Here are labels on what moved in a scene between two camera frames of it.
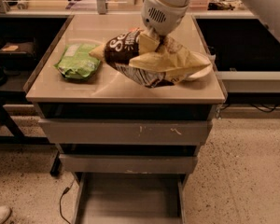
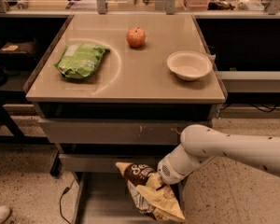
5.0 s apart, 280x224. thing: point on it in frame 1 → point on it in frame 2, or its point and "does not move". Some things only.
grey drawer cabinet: x=131 y=146 does not move
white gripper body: x=162 y=18 → x=170 y=173
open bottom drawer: x=130 y=198 does not move
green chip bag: x=77 y=62 does not move
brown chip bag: x=167 y=63 → x=159 y=203
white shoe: x=2 y=214 does not move
